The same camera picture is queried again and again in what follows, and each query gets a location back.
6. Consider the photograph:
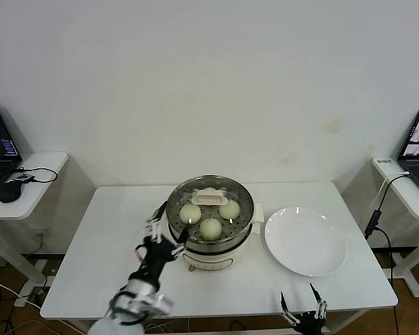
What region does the white cable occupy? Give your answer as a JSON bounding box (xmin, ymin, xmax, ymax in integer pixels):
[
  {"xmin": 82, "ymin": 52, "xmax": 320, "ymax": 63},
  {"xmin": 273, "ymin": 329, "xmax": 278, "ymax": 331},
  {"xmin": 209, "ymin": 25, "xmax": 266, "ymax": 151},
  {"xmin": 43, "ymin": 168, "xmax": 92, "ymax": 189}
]
[{"xmin": 374, "ymin": 170, "xmax": 409, "ymax": 211}]

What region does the white side desk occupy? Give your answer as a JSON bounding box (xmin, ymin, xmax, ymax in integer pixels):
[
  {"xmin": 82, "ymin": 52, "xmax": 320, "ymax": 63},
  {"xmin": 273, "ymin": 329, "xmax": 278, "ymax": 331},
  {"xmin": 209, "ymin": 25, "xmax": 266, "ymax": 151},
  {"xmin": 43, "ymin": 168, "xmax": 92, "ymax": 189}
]
[
  {"xmin": 0, "ymin": 151, "xmax": 70, "ymax": 287},
  {"xmin": 372, "ymin": 156, "xmax": 419, "ymax": 297}
]

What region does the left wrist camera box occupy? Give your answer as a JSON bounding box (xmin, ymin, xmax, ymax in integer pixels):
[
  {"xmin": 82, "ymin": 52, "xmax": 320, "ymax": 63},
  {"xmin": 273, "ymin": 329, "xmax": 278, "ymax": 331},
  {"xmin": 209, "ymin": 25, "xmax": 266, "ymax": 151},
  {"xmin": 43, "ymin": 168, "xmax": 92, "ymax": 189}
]
[{"xmin": 139, "ymin": 295, "xmax": 177, "ymax": 317}]

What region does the white power strip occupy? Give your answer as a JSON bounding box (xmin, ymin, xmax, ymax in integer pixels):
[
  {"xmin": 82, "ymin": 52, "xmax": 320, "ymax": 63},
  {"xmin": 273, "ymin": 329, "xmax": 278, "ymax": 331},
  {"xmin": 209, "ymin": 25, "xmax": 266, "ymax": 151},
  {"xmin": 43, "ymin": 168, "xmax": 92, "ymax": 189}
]
[{"xmin": 374, "ymin": 156, "xmax": 411, "ymax": 177}]

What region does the black computer mouse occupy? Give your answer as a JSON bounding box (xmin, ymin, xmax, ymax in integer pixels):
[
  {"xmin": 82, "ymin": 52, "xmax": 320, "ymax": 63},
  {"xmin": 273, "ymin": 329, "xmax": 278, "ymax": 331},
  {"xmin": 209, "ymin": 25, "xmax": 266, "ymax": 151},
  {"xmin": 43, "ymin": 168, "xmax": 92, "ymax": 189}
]
[{"xmin": 0, "ymin": 181, "xmax": 23, "ymax": 203}]

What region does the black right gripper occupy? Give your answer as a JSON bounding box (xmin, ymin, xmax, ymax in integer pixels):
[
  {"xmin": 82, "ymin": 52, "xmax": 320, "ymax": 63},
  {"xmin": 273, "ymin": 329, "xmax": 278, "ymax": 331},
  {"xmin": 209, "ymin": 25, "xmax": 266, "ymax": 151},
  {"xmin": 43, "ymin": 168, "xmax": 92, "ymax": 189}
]
[{"xmin": 279, "ymin": 282, "xmax": 328, "ymax": 335}]

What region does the black cable with small adapter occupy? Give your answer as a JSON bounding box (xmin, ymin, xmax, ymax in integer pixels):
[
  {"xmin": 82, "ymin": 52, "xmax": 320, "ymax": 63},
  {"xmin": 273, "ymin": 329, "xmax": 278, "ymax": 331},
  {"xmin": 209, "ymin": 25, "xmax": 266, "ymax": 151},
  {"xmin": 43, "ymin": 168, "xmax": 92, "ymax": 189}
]
[{"xmin": 6, "ymin": 166, "xmax": 59, "ymax": 184}]

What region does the glass lid with cream handle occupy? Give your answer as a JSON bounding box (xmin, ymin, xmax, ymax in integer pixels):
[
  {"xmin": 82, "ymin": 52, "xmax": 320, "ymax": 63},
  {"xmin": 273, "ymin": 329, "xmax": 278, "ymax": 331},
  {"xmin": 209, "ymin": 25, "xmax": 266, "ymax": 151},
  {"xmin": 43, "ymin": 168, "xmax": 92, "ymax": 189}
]
[{"xmin": 167, "ymin": 175, "xmax": 256, "ymax": 247}]

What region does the stainless steel steamer basket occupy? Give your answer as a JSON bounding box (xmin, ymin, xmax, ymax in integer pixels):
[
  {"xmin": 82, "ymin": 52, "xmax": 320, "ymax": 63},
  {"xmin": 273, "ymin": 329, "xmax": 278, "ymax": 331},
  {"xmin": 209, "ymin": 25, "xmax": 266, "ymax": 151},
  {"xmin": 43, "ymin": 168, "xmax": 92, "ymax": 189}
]
[{"xmin": 166, "ymin": 176, "xmax": 256, "ymax": 254}]

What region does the cream white electric cooker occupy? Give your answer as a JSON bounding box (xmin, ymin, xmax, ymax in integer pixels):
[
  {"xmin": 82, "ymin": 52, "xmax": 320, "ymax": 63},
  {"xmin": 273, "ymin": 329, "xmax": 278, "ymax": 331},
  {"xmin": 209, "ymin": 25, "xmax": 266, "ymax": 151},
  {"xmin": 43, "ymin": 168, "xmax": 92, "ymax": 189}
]
[{"xmin": 160, "ymin": 202, "xmax": 267, "ymax": 274}]

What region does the white table frame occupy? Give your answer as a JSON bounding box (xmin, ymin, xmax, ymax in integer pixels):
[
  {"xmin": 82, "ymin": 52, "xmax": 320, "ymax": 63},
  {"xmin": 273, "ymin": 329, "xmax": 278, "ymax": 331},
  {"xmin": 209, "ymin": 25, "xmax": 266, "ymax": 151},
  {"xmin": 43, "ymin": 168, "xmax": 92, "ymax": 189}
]
[{"xmin": 139, "ymin": 308, "xmax": 369, "ymax": 335}]

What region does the white round plate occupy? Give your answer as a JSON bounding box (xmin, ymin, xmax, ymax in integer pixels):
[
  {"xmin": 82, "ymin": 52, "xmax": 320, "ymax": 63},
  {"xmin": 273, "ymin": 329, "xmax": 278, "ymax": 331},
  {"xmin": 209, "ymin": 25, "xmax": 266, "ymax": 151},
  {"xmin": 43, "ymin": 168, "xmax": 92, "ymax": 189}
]
[{"xmin": 264, "ymin": 207, "xmax": 348, "ymax": 278}]

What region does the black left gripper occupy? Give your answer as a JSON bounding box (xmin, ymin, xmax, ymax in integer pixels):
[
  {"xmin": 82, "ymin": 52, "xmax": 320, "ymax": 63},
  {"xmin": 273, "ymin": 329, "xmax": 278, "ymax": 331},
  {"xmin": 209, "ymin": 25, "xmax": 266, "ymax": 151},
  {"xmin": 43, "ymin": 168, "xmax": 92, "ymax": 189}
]
[{"xmin": 127, "ymin": 204, "xmax": 193, "ymax": 285}]

